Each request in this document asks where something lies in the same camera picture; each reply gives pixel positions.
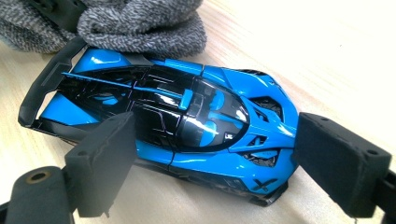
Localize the grey knitted cloth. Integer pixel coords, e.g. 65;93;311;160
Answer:
0;0;208;60

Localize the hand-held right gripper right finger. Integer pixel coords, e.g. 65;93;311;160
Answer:
293;111;393;218

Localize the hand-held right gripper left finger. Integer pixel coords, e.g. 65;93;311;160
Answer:
64;111;137;218

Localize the blue and black toy car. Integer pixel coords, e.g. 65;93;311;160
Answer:
17;36;300;208

